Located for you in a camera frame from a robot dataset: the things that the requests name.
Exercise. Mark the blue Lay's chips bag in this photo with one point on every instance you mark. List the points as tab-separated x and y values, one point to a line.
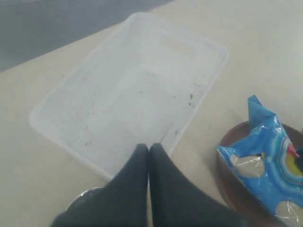
268	165

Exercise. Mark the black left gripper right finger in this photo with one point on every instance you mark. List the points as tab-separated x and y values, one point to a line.
176	202

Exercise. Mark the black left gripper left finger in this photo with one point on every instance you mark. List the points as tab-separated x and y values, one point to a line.
121	203

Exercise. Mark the brown wooden bowl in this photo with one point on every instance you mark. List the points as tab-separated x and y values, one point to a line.
235	193

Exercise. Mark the grey backdrop curtain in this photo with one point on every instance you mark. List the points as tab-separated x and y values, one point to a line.
30	28

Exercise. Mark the shiny steel cup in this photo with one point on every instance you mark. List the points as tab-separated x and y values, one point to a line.
84	197

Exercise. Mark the white perforated plastic basket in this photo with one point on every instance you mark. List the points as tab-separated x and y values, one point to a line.
142	84

